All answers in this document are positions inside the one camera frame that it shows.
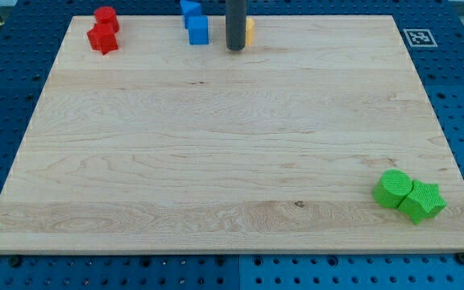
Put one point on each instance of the red star block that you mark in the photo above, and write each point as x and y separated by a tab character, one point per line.
102	38

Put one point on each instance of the yellow heart block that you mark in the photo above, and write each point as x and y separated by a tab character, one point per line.
250	31

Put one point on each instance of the white fiducial marker tag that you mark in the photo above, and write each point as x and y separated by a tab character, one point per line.
420	38

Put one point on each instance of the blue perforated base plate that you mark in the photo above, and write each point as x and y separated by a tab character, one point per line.
29	40

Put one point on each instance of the green cylinder block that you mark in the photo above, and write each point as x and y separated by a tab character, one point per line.
393	186

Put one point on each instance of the red cylinder block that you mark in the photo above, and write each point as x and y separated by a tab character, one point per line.
107	15

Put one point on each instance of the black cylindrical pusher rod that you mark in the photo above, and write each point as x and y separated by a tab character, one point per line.
236	13

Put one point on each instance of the wooden board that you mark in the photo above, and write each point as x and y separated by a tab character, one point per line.
162	147

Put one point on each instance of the blue triangle block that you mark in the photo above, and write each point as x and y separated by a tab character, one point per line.
189	9

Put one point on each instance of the green star block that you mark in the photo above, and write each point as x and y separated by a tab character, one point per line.
423	202

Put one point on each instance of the blue cube block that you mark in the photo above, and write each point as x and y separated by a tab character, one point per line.
198	33

